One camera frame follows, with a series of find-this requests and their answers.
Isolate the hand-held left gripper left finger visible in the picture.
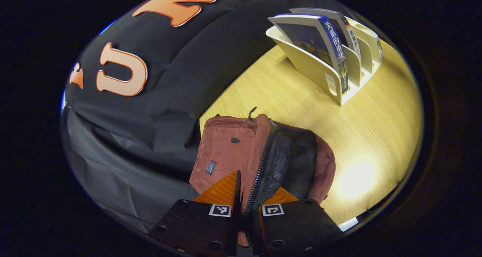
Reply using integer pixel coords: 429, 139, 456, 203
147, 170, 242, 257

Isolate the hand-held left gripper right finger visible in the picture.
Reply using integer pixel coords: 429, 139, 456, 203
247, 186, 343, 256

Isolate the red-brown schoolbag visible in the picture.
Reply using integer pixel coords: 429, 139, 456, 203
189, 106, 336, 248

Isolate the white bookshelf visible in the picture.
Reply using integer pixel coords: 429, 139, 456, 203
266, 8, 384, 106

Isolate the blue book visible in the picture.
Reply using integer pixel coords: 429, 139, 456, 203
268, 13, 349, 94

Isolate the grey book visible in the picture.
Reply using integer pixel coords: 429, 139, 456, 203
289, 8, 362, 77

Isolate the white plastic device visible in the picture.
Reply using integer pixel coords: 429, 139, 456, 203
338, 217, 359, 232

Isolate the black backdrop cloth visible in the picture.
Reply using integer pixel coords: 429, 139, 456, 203
60, 0, 354, 235

